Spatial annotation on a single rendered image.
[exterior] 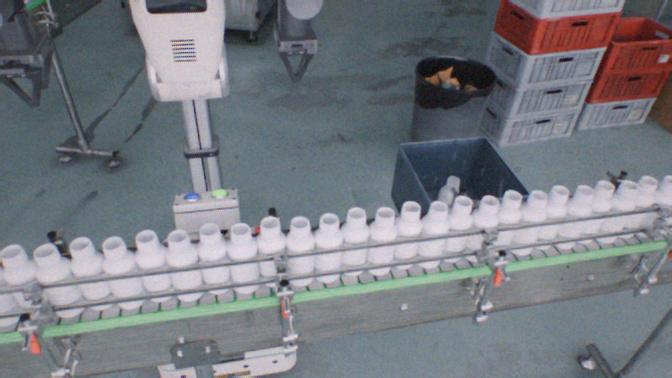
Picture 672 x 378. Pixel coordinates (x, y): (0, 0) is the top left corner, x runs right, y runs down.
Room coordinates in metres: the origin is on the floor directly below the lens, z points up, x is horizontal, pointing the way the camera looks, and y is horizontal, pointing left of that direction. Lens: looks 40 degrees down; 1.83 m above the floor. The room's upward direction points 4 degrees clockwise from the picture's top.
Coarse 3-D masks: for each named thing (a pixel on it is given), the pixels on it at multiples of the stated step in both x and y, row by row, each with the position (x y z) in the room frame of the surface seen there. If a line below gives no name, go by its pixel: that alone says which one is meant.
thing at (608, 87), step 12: (636, 72) 3.15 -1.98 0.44; (648, 72) 3.17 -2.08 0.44; (660, 72) 3.21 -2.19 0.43; (600, 84) 3.07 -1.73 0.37; (612, 84) 3.10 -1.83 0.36; (624, 84) 3.14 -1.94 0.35; (636, 84) 3.17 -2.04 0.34; (648, 84) 3.20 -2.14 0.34; (660, 84) 3.23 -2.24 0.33; (588, 96) 3.09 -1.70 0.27; (600, 96) 3.09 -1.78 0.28; (612, 96) 3.12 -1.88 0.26; (624, 96) 3.15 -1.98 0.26; (636, 96) 3.18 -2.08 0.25; (648, 96) 3.21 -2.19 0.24
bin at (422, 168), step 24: (408, 144) 1.32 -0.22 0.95; (432, 144) 1.35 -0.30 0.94; (456, 144) 1.37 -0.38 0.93; (480, 144) 1.39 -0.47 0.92; (408, 168) 1.21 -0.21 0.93; (432, 168) 1.35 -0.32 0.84; (456, 168) 1.37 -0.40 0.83; (480, 168) 1.37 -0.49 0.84; (504, 168) 1.25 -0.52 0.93; (408, 192) 1.18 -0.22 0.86; (432, 192) 1.35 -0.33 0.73; (480, 192) 1.33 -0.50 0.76; (504, 192) 1.21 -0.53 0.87; (528, 192) 1.11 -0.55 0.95
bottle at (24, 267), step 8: (8, 248) 0.58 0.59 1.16; (16, 248) 0.59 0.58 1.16; (0, 256) 0.56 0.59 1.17; (8, 256) 0.58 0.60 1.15; (16, 256) 0.57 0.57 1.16; (24, 256) 0.58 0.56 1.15; (8, 264) 0.56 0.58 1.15; (16, 264) 0.56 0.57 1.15; (24, 264) 0.57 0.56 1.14; (32, 264) 0.58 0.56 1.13; (8, 272) 0.56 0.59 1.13; (16, 272) 0.56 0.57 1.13; (24, 272) 0.56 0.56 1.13; (32, 272) 0.57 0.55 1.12; (8, 280) 0.55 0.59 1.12; (16, 280) 0.55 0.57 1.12; (24, 280) 0.55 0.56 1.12; (32, 280) 0.56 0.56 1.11; (16, 296) 0.55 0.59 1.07; (24, 304) 0.54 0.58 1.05; (48, 304) 0.56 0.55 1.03
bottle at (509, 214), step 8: (512, 192) 0.84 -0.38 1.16; (504, 200) 0.82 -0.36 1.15; (512, 200) 0.81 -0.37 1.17; (520, 200) 0.81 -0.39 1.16; (504, 208) 0.81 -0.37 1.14; (512, 208) 0.81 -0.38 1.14; (504, 216) 0.80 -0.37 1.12; (512, 216) 0.80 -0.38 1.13; (520, 216) 0.81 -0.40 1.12; (504, 224) 0.80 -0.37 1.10; (512, 224) 0.80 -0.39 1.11; (504, 232) 0.80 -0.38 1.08; (512, 232) 0.80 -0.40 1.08; (504, 240) 0.79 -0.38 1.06
